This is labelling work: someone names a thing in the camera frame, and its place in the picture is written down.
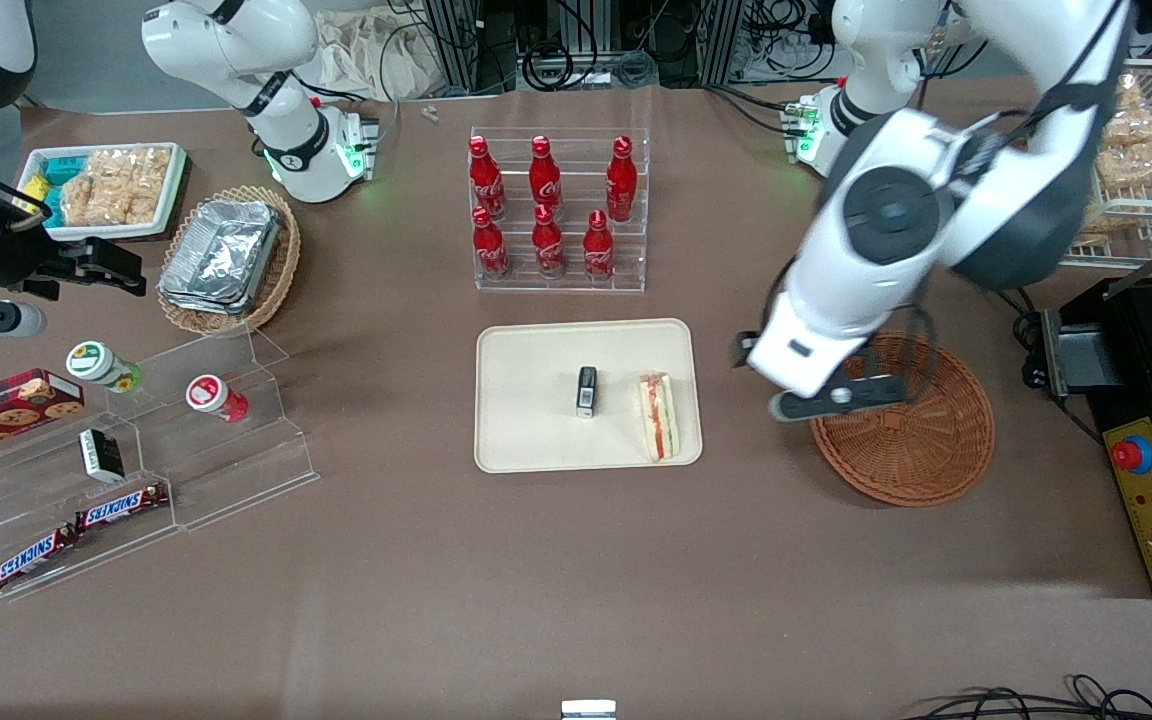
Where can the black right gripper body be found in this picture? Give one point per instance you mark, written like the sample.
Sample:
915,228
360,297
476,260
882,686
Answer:
8,252

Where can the triangle sandwich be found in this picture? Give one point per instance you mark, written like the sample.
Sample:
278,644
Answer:
658,420

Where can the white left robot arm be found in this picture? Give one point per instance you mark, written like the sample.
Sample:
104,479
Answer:
936,200

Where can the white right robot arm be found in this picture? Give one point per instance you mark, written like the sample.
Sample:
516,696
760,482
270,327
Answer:
286,150

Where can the white rectangular snack tray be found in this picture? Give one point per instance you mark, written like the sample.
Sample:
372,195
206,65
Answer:
174,180

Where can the oval wicker basket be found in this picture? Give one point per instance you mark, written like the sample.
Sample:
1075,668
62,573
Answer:
276,270

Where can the round brown wicker basket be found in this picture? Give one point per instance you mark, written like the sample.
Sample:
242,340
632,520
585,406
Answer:
926,450

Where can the beige plastic tray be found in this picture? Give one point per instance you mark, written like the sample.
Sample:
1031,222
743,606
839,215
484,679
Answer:
536,400

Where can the yellow snack packet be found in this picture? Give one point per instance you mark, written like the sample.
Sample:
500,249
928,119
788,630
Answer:
33,187

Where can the rice cracker bag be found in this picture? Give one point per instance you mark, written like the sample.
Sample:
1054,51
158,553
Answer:
111,185

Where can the green lid sunflower cup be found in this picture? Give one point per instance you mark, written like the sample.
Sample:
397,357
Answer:
96,362

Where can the teal snack packet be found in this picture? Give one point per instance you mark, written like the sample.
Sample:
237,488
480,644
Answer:
64,165

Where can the stack of foil containers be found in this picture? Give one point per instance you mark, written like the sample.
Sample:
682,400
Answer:
221,255

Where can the red tartan cookie box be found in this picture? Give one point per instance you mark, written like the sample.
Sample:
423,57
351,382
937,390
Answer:
6,405

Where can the red lid strawberry cup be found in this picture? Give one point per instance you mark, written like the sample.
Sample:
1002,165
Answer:
211,395

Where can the small black white box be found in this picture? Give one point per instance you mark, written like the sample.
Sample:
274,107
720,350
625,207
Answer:
587,392
101,452

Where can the red Coca-Cola bottle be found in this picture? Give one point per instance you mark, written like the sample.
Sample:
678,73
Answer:
598,250
484,175
548,245
489,250
621,180
544,175

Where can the Snickers chocolate bar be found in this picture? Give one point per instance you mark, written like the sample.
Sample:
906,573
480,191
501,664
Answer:
31,557
121,508

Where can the clear acrylic bottle rack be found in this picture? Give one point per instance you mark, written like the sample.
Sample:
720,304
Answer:
561,150

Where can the white crumpled plastic bag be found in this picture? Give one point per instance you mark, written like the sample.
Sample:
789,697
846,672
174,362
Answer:
366,50

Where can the black tabletop appliance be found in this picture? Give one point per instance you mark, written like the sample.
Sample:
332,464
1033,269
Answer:
1136,330

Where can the red emergency stop button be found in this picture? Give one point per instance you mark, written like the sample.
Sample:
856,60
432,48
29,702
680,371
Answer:
1131,455

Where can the clear bag of crackers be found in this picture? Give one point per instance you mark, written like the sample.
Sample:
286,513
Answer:
1136,150

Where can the small silver device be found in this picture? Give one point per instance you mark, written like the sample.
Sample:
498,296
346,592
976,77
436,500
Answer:
588,710

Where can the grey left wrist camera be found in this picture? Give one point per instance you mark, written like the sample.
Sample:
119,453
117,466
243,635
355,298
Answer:
836,400

